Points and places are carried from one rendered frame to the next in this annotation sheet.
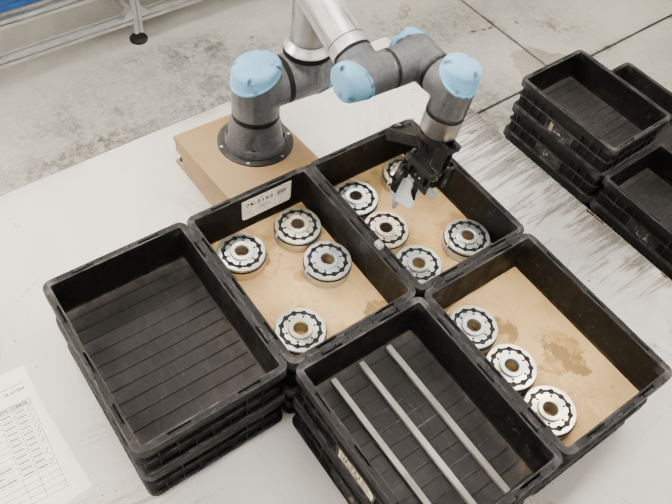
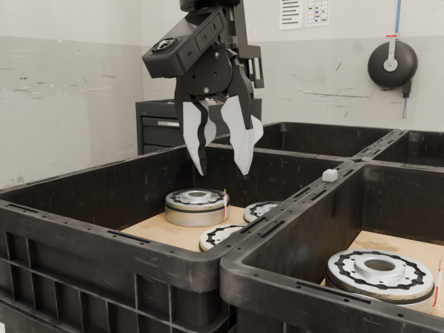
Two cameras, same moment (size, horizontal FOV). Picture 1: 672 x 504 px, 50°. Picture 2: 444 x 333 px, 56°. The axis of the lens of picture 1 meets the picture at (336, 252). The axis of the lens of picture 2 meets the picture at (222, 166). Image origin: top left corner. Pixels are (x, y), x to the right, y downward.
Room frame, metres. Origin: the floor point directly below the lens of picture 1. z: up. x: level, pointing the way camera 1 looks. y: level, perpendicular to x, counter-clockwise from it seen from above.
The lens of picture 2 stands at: (1.17, 0.35, 1.06)
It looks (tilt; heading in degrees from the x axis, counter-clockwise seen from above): 13 degrees down; 254
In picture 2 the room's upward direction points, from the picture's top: straight up
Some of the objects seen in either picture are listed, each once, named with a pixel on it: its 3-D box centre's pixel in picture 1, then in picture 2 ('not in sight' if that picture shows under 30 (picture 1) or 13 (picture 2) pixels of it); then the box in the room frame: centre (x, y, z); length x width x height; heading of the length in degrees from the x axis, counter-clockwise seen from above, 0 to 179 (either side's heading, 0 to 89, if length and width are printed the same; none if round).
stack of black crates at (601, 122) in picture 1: (572, 146); not in sight; (1.91, -0.76, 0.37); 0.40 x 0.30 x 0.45; 44
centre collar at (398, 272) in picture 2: (327, 259); (378, 267); (0.91, 0.02, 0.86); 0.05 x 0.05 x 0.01
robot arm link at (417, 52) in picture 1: (413, 60); not in sight; (1.11, -0.09, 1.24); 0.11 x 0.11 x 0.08; 41
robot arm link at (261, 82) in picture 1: (258, 85); not in sight; (1.31, 0.24, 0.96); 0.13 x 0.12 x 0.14; 131
